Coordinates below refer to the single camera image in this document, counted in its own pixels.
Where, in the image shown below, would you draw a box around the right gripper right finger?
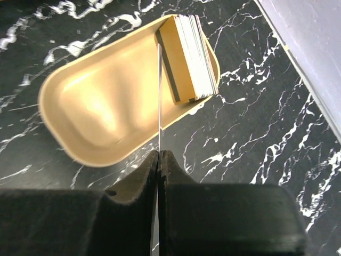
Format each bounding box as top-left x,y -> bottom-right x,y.
159,150 -> 306,255

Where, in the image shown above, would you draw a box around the white card black stripe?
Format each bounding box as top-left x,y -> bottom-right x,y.
151,43 -> 163,255

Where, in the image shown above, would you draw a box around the stack of cards in tray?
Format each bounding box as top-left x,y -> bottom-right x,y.
156,14 -> 218,105

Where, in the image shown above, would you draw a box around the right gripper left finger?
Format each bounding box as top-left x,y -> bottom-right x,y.
1,151 -> 159,255

